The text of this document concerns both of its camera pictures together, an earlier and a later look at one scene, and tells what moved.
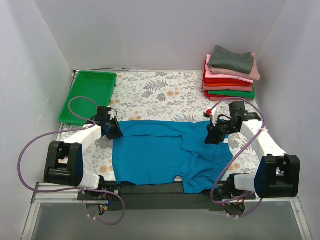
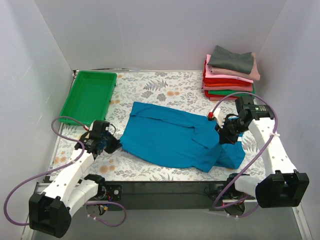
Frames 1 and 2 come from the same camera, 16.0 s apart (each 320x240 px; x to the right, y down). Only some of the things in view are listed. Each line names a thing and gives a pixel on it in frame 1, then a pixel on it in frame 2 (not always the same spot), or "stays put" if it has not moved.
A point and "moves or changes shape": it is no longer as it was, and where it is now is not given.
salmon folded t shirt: [244, 88] stays put
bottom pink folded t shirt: [220, 99] stays put
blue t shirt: [159, 152] moves or changes shape
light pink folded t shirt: [209, 74] stays put
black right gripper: [215, 133] -> [225, 133]
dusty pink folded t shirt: [254, 74] stays put
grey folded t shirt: [227, 59] stays put
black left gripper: [115, 130] -> [111, 145]
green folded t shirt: [250, 94] stays put
